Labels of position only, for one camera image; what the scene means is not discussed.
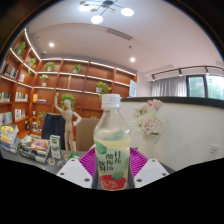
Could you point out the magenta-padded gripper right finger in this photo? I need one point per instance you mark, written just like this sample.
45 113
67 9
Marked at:
150 171

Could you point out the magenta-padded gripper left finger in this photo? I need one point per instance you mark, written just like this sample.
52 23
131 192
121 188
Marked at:
75 171

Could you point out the yellow drink bottle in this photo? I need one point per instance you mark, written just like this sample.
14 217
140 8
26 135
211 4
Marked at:
111 140

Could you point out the tall green and white carton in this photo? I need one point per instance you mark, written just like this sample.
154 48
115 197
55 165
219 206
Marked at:
55 146

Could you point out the tan upholstered chair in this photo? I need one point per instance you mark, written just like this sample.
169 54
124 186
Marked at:
86 133

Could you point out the dark book stack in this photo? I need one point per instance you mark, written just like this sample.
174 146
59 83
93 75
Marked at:
35 148

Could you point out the dark upholstered chair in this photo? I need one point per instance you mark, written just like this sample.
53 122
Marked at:
53 128

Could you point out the wooden artist mannequin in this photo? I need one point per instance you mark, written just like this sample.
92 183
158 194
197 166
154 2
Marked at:
68 123

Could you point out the pink and white flower bouquet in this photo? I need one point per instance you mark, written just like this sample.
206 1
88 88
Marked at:
148 121

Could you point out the colourful book stack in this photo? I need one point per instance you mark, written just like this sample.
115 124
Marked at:
8 138

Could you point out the grey sheer curtain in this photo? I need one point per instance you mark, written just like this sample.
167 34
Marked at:
168 87

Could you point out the wooden shelf unit with books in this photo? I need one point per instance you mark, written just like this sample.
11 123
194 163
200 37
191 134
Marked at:
83 83

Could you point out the dark framed window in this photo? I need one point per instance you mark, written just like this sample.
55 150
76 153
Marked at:
206 87

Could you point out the black ceiling track light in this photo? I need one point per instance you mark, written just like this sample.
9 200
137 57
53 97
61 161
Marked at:
180 70

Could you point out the round recessed ceiling light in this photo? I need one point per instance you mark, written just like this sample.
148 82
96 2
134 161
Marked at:
51 44
132 59

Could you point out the ceiling air vent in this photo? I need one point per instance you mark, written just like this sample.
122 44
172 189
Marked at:
119 34

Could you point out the branched ceiling lamp, round bulbs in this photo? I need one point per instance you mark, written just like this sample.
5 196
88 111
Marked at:
97 19

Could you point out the white wall outlet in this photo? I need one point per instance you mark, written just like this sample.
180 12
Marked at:
213 151

